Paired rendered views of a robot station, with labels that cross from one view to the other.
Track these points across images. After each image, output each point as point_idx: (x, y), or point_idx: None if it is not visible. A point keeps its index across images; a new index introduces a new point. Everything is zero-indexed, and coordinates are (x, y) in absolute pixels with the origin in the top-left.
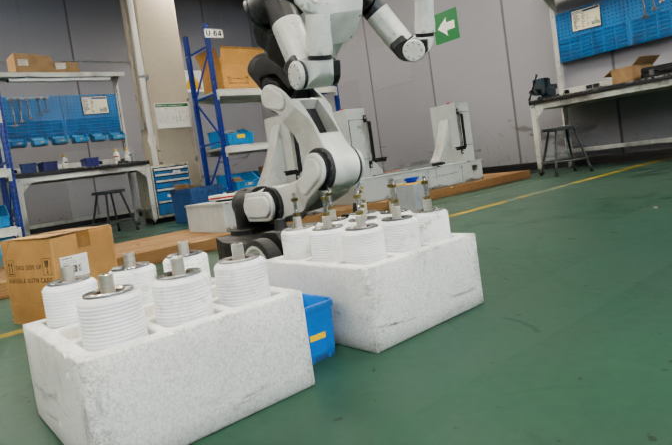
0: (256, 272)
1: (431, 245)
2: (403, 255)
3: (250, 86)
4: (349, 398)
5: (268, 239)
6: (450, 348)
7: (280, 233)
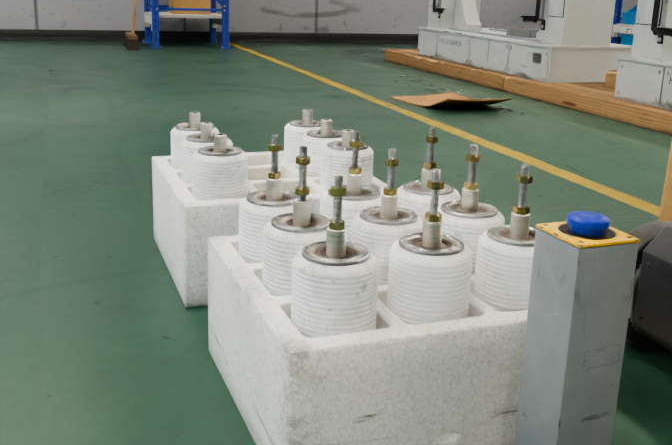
0: (193, 166)
1: (260, 293)
2: (232, 264)
3: None
4: (125, 314)
5: (658, 231)
6: (138, 392)
7: (669, 232)
